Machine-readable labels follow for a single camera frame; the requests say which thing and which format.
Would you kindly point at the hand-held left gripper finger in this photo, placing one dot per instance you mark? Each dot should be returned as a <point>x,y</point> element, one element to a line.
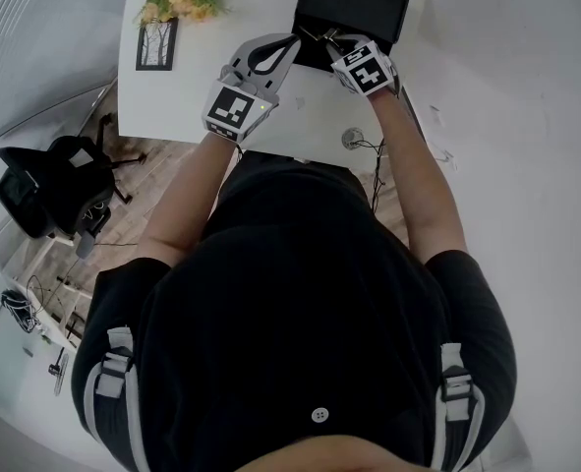
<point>250,49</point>
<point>286,64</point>

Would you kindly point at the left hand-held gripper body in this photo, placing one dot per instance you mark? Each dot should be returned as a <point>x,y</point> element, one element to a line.
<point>231,111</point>

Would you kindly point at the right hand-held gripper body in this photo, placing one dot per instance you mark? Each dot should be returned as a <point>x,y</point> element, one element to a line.
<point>366,69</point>

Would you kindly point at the small metal tool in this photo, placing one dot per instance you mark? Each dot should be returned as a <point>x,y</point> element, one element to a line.
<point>317,33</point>

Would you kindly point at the black box container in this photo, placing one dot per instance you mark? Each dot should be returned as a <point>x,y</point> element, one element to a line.
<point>351,5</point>

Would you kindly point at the person's right forearm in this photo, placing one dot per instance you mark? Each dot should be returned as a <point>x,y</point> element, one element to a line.
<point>415,180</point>

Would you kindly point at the person's left forearm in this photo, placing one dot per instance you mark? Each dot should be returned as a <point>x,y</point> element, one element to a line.
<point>187,199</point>

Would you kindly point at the small black hand tool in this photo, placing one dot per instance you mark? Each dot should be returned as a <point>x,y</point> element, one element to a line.
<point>59,371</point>

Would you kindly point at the black framed tree picture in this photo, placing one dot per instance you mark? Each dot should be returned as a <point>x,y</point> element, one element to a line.
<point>156,44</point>

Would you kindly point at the person's black shirt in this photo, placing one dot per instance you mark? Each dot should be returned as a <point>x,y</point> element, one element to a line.
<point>290,288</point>

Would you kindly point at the black office chair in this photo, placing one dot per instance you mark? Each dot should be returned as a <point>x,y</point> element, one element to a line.
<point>59,185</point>

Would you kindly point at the white shirt button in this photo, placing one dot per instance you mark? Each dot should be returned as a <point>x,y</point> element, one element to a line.
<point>320,414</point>

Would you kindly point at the white frame stand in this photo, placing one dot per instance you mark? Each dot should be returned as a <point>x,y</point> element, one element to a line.
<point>49,283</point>

